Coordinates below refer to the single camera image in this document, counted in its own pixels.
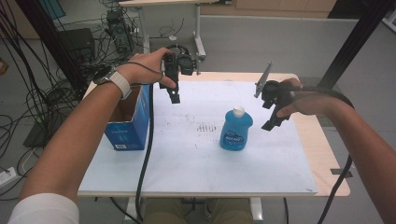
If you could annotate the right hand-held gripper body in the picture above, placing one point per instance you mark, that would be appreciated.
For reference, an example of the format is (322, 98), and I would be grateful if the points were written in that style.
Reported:
(277, 93)

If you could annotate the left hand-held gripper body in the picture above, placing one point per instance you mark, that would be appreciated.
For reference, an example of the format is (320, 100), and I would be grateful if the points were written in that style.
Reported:
(170, 67)

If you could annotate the blue bottle with white cap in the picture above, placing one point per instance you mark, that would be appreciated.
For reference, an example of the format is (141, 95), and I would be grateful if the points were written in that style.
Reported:
(233, 133)

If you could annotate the blue cardboard box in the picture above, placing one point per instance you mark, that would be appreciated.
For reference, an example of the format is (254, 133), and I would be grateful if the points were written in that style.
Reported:
(130, 133)

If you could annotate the person's left hand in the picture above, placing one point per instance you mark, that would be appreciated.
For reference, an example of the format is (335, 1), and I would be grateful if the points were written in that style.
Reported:
(143, 70)

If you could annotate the person's right hand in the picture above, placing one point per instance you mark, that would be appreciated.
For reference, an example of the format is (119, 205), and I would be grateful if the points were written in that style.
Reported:
(314, 104)

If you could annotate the small white adapter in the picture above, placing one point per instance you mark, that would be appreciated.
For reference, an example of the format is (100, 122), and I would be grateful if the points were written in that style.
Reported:
(172, 38)

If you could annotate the background desk with white legs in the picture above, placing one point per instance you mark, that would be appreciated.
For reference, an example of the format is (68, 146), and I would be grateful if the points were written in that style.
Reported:
(197, 31)

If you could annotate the black computer tower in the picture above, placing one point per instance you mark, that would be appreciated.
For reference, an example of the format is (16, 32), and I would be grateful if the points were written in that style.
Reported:
(120, 34)

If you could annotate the white table mat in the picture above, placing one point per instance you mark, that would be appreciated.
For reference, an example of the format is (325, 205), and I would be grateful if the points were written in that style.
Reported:
(193, 165)

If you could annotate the black tape strip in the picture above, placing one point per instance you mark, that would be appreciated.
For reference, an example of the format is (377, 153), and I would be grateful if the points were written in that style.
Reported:
(336, 171)

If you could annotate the wooden cabinet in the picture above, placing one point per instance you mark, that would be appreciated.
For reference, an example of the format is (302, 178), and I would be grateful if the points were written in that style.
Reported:
(264, 6)

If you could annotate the white table leg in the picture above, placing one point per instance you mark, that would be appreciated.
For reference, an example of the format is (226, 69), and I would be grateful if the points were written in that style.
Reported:
(256, 210)
(130, 211)

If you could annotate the black box on floor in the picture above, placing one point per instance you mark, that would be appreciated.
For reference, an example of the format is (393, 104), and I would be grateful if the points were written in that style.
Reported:
(77, 43)

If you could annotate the person's khaki trousers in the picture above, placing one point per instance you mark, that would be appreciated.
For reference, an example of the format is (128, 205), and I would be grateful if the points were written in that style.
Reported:
(162, 213)

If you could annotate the teal panel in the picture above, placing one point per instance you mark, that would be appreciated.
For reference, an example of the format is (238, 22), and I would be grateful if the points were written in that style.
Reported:
(51, 7)

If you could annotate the person's white sleeve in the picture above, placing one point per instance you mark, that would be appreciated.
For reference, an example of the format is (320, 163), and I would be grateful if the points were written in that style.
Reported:
(43, 211)

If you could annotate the white power strip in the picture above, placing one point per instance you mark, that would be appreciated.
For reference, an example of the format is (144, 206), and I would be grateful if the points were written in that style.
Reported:
(7, 177)

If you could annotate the black metal post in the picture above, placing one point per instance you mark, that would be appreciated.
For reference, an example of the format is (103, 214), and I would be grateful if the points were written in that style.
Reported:
(355, 43)
(51, 43)

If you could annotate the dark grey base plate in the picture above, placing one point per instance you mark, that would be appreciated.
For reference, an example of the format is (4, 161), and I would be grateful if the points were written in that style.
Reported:
(39, 137)

